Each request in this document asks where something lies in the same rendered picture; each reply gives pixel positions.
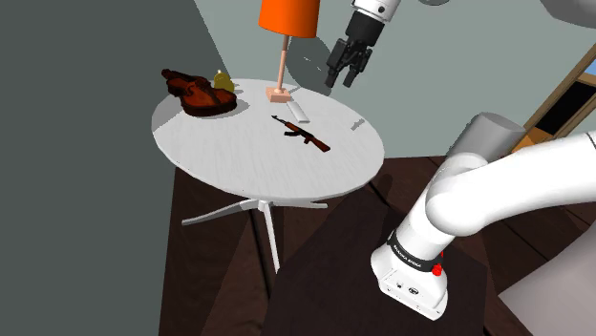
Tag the small grey flat object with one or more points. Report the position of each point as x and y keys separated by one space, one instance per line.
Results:
x=357 y=124

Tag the wooden framed door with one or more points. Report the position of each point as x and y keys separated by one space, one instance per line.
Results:
x=566 y=100

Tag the orange shade table lamp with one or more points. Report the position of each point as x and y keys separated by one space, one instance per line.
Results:
x=288 y=16

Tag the white round table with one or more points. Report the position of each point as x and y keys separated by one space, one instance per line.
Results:
x=260 y=158

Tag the brown violin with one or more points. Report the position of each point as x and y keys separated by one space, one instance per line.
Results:
x=200 y=95

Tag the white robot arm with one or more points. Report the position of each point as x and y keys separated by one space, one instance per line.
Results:
x=470 y=195

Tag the yellow bottle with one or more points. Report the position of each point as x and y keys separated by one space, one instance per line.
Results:
x=223 y=81

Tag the grey remote control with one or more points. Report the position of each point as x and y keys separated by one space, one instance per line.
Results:
x=298 y=111

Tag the brown and black toy rifle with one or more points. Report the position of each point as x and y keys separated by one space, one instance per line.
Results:
x=302 y=132

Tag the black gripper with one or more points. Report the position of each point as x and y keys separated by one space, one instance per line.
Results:
x=364 y=30

